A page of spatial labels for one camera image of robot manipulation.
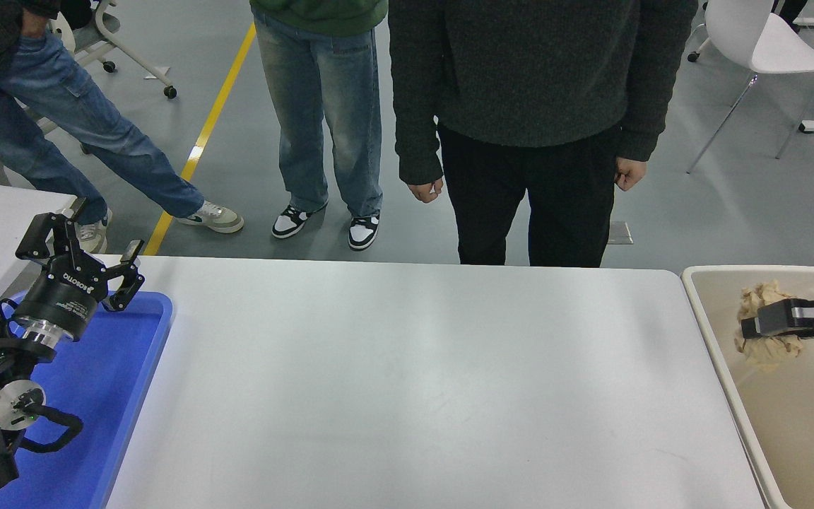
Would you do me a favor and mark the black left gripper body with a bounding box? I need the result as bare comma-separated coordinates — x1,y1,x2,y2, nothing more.
15,253,108,342

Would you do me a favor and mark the tan paper ball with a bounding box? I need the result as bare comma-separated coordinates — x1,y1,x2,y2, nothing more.
733,280,804,373

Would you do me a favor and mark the person's left hand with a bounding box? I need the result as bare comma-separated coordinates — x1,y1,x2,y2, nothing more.
613,156,649,194

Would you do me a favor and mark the person's right hand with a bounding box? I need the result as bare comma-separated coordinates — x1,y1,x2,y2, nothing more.
406,177,445,205

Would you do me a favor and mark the blue plastic tray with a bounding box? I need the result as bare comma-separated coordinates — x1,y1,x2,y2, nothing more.
0,290,173,509

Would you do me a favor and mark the large pale plastic bin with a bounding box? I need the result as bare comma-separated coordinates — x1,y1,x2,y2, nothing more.
680,265,814,509

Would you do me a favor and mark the person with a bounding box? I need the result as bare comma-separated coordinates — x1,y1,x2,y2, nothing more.
249,0,389,252
0,0,245,254
387,0,700,268

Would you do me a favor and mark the grey rolling office chair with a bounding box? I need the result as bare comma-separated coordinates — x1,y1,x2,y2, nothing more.
50,0,178,100

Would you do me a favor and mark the white rolling chair base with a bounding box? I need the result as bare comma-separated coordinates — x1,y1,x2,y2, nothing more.
688,21,709,64

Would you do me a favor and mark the white shell chair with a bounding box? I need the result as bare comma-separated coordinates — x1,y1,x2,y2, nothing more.
686,0,814,174

